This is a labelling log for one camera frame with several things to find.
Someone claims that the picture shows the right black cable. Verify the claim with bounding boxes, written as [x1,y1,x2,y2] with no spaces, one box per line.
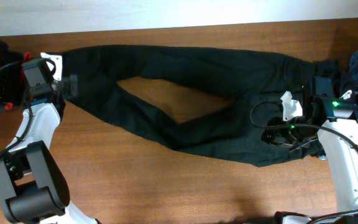
[249,101,358,224]

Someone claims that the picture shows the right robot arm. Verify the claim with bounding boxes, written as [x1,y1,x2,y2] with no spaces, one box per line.
[262,77,358,224]

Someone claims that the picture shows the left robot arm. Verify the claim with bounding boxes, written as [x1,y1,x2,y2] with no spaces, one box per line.
[0,53,99,224]

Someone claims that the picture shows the black trousers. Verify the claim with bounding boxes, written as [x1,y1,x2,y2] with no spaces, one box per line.
[60,45,321,167]

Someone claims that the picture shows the black clothes stack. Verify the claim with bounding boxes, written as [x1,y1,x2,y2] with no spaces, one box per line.
[0,41,32,111]

